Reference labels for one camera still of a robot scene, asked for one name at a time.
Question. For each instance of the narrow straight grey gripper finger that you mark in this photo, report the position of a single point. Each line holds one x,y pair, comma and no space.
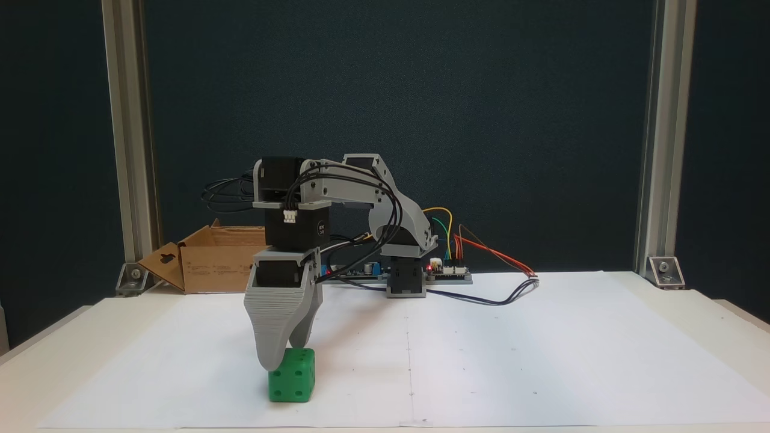
314,300

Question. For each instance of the wide curved grey gripper finger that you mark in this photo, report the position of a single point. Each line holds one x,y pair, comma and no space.
274,325

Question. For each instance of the green dice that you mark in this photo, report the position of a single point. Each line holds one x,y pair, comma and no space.
298,379

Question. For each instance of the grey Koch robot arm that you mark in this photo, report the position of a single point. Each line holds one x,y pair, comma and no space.
409,222

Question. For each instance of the blue circuit board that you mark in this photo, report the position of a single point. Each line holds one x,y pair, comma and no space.
361,272

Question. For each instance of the open cardboard box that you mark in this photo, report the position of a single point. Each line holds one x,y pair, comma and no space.
204,270

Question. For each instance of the grey board mounting plate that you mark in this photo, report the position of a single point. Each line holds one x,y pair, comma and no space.
448,280

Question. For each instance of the metal corner bracket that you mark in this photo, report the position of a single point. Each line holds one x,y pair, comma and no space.
133,278
665,270

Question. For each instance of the aluminium frame post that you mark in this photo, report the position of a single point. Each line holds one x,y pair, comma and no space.
665,120
123,120

